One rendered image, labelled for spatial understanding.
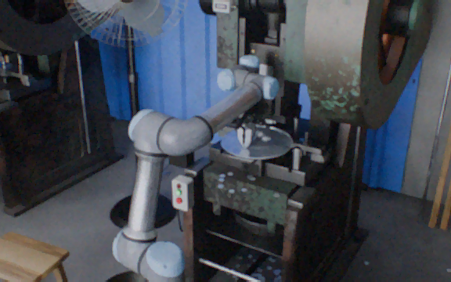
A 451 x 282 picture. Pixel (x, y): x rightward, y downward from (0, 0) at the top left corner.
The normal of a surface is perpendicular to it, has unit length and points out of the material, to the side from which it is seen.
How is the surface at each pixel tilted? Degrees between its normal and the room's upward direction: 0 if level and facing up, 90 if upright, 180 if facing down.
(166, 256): 8
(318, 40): 94
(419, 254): 0
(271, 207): 90
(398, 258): 0
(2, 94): 90
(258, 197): 90
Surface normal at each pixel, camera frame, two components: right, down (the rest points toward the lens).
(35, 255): 0.00, -0.90
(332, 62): -0.51, 0.57
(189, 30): -0.52, 0.37
